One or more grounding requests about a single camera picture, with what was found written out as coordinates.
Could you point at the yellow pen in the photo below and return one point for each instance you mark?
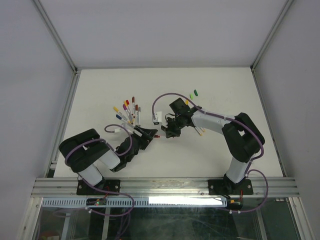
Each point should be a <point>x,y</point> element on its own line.
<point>198,131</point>

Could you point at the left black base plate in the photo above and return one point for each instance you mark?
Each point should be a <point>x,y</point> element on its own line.
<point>111,185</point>

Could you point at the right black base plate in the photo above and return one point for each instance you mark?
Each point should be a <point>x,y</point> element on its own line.
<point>226,188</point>

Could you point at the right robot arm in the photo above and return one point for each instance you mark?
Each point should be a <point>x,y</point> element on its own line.
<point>242,137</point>

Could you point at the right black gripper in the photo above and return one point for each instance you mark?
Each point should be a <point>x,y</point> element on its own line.
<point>169,132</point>

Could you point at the white slotted cable duct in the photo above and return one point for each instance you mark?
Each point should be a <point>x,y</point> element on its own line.
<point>138,202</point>

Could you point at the yellow cap marker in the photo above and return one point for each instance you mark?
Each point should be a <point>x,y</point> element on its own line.
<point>120,114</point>

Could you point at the aluminium front rail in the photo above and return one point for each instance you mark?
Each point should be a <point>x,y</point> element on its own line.
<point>273,187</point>

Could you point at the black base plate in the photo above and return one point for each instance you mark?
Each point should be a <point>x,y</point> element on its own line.
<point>226,188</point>
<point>111,185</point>

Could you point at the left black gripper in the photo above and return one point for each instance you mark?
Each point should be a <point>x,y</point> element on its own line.
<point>146,136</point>

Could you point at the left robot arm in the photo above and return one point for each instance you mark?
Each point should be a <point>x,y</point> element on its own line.
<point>81,151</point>

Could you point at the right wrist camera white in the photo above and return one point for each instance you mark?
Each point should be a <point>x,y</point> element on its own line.
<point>157,118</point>

